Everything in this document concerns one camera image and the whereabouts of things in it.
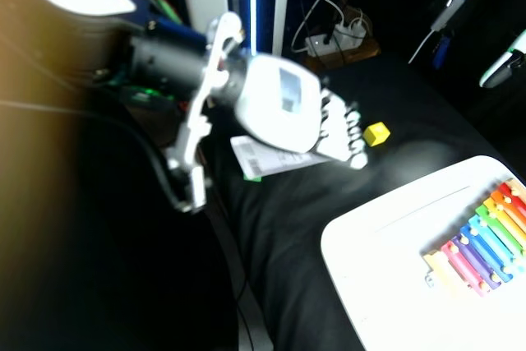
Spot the black table cloth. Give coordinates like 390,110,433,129
73,53,526,351

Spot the yellow cube block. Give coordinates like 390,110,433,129
362,121,392,148

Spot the white plug with cable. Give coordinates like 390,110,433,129
408,0,466,65

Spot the white tray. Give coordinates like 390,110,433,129
320,155,526,351

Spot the white power strip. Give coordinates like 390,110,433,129
305,21,367,58

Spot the wooden board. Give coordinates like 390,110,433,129
303,36,381,73

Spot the rainbow wooden hand piano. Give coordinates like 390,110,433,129
422,178,526,298

